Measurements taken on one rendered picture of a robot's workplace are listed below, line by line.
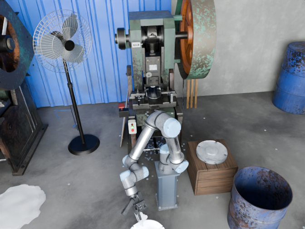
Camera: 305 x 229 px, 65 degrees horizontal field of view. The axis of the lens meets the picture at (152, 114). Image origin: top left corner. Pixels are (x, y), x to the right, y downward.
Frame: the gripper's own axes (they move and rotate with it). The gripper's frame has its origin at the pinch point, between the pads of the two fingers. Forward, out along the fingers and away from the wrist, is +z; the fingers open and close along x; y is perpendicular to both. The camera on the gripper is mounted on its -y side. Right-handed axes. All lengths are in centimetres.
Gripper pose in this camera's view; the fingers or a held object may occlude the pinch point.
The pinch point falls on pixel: (140, 225)
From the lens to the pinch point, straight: 170.7
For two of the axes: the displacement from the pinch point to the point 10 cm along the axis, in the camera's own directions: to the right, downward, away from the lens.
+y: 8.6, -3.0, 4.0
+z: 3.7, 9.2, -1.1
